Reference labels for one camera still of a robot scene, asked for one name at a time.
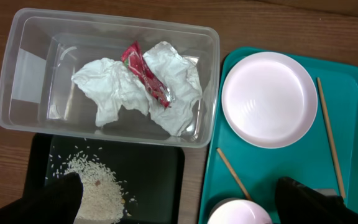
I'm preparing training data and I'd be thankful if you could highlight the white napkin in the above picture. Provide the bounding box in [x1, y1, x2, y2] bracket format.
[71, 41, 203, 136]

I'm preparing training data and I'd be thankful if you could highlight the clear plastic bin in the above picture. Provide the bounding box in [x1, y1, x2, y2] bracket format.
[0, 8, 220, 148]

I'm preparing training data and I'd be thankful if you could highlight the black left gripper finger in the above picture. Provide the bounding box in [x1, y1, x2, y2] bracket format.
[0, 173, 83, 224]

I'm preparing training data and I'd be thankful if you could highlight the red snack wrapper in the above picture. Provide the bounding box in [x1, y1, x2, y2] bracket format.
[121, 41, 174, 109]

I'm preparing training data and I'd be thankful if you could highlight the teal serving tray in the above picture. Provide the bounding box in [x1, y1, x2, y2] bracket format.
[198, 56, 358, 223]

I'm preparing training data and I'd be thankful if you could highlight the black plastic tray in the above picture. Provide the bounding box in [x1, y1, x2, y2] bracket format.
[23, 133, 185, 224]

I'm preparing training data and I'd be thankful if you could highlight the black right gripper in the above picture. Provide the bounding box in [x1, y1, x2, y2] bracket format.
[275, 177, 358, 224]

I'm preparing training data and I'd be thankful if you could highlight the small pink bowl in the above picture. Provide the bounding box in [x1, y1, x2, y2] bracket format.
[207, 198, 273, 224]

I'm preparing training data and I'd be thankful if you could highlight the wooden chopstick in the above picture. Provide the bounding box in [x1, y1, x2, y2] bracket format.
[316, 77, 346, 198]
[216, 148, 253, 201]

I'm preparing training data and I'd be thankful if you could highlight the large pink plate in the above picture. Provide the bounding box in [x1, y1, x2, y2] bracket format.
[221, 52, 318, 149]

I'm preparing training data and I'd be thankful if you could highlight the pile of rice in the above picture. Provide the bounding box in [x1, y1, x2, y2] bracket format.
[45, 146, 138, 224]

